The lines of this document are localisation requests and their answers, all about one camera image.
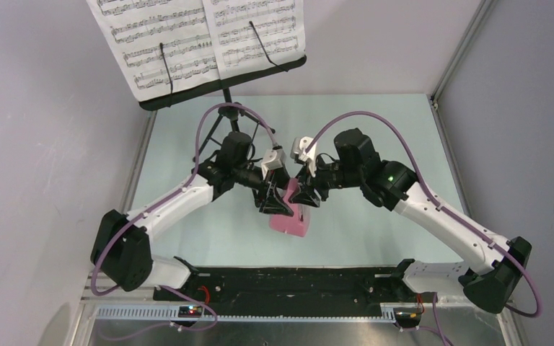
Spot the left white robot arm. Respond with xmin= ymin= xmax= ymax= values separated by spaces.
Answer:
xmin=91 ymin=131 xmax=295 ymax=300

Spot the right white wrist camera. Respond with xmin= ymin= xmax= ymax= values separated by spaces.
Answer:
xmin=290 ymin=136 xmax=317 ymax=177

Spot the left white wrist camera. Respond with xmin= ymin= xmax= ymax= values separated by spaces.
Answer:
xmin=260 ymin=146 xmax=285 ymax=180

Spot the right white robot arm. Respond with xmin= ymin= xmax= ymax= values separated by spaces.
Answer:
xmin=290 ymin=128 xmax=532 ymax=314

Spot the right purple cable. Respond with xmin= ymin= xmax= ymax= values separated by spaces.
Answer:
xmin=305 ymin=111 xmax=544 ymax=319

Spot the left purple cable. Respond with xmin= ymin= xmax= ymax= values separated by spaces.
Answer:
xmin=89 ymin=102 xmax=278 ymax=297

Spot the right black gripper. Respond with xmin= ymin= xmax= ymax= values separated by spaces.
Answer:
xmin=288 ymin=154 xmax=362 ymax=209

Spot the pink metronome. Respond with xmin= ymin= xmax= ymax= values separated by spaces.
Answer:
xmin=268 ymin=178 xmax=311 ymax=237

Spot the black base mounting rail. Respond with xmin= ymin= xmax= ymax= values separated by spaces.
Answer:
xmin=179 ymin=267 xmax=433 ymax=319

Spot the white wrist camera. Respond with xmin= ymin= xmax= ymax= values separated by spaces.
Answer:
xmin=260 ymin=146 xmax=285 ymax=180
xmin=290 ymin=136 xmax=317 ymax=177

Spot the black perforated music stand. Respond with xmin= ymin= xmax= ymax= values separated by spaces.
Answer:
xmin=139 ymin=56 xmax=307 ymax=164

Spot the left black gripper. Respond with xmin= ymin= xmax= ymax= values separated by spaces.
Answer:
xmin=233 ymin=162 xmax=296 ymax=216

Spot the purple cable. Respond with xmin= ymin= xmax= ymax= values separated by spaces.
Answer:
xmin=305 ymin=111 xmax=544 ymax=319
xmin=89 ymin=102 xmax=278 ymax=297

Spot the white sheet music page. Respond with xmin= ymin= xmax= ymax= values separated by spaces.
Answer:
xmin=202 ymin=0 xmax=306 ymax=79
xmin=88 ymin=0 xmax=219 ymax=102

